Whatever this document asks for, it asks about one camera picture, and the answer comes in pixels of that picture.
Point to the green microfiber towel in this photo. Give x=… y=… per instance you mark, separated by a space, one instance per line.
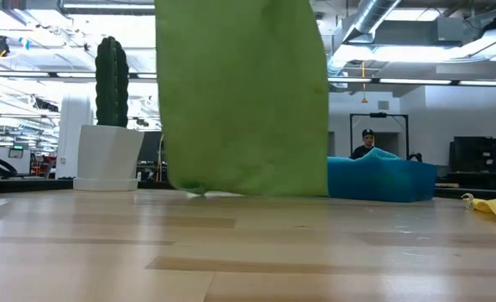
x=243 y=105

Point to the black background robot arm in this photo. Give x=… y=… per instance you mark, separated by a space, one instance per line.
x=416 y=157

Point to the black background monitor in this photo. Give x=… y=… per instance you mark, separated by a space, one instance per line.
x=149 y=147

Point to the person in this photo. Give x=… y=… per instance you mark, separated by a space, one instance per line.
x=363 y=149

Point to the long ceiling strip light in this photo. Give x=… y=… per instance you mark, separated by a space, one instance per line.
x=415 y=81
x=487 y=83
x=350 y=79
x=12 y=74

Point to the white plant pot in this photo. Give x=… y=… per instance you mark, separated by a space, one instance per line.
x=109 y=155

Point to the green cactus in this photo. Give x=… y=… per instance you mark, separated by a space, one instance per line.
x=112 y=84

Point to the large ceiling light panel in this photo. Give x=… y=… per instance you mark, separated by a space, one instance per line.
x=407 y=53

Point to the green exit sign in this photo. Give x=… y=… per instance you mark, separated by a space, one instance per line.
x=17 y=147

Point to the black storage cabinet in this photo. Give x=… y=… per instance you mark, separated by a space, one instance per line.
x=480 y=161

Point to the black metal frame rig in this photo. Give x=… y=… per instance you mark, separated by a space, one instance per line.
x=407 y=130

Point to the silver spiral ceiling duct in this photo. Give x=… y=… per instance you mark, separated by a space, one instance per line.
x=371 y=14

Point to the black aluminium table frame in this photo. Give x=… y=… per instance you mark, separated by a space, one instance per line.
x=33 y=185

